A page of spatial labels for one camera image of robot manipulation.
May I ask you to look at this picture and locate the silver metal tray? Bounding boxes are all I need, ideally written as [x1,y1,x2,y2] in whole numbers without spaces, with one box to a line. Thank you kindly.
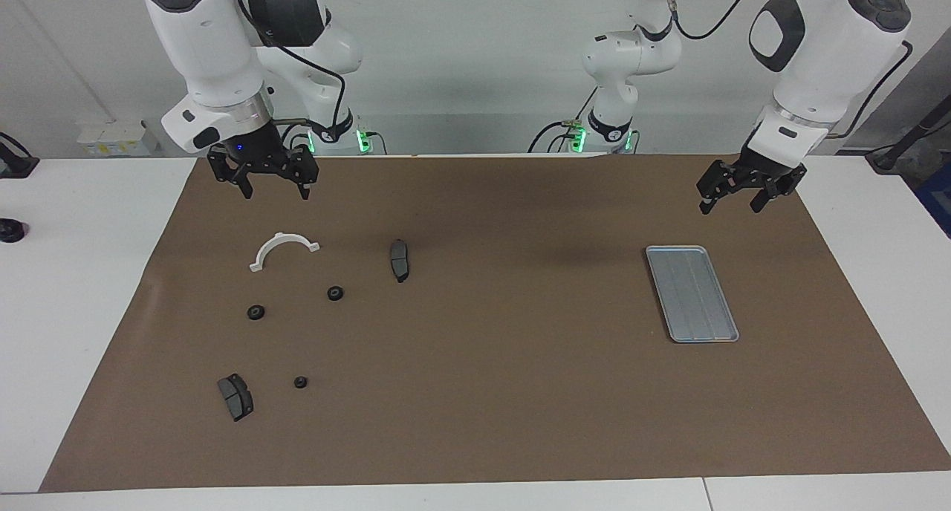
[645,245,740,344]

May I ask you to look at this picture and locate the black stand leg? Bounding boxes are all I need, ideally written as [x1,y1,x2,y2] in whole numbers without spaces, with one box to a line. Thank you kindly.
[866,99,951,174]

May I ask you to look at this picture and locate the blue box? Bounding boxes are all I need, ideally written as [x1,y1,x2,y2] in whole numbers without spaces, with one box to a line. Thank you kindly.
[912,162,951,237]

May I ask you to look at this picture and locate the wide dark grey brake pad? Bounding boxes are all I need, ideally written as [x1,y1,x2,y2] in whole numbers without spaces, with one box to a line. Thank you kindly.
[217,374,254,423]

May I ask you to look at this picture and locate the brown table mat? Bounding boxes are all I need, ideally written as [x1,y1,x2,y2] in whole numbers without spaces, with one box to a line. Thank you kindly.
[39,154,951,493]

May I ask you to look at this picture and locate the black right base cables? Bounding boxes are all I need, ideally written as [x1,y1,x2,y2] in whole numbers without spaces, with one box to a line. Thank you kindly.
[286,117,314,154]

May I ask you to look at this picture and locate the black base cables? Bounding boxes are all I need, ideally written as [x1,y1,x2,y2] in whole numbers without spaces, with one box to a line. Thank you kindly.
[286,117,314,154]
[529,88,599,154]

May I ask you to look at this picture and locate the white semicircular plastic bracket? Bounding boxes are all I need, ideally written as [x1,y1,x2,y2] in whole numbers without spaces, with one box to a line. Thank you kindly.
[249,232,321,273]

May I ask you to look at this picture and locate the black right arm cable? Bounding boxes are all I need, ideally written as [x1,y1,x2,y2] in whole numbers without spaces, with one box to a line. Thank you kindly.
[236,0,350,144]

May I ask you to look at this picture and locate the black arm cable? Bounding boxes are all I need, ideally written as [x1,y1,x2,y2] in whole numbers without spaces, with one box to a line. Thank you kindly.
[663,0,915,139]
[236,0,350,144]

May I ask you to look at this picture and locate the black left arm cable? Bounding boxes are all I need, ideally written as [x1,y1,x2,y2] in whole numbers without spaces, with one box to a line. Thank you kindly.
[663,0,915,139]

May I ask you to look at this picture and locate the black left base cables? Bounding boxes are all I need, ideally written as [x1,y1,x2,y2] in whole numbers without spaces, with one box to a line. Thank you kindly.
[529,88,599,154]

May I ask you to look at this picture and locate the black clamp mount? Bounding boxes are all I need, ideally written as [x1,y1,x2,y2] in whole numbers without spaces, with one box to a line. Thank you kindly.
[0,132,39,179]

